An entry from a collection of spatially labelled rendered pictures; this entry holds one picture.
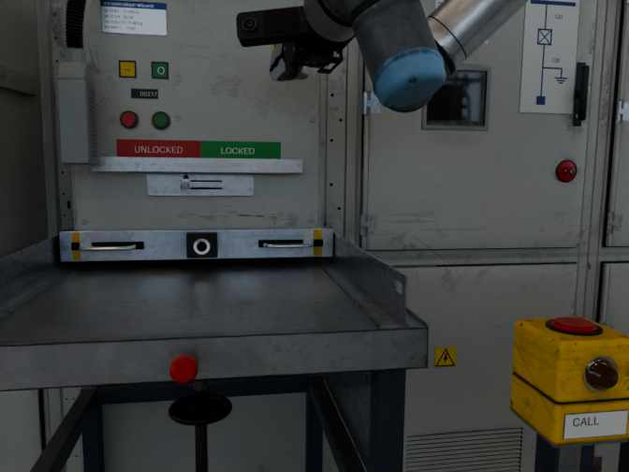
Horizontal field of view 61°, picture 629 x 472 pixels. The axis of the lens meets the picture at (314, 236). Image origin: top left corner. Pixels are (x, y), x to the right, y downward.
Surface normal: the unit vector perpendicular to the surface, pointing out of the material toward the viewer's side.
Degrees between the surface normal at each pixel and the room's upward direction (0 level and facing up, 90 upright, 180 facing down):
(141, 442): 90
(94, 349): 90
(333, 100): 90
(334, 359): 90
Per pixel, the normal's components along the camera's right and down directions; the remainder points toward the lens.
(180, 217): 0.17, 0.13
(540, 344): -0.99, 0.01
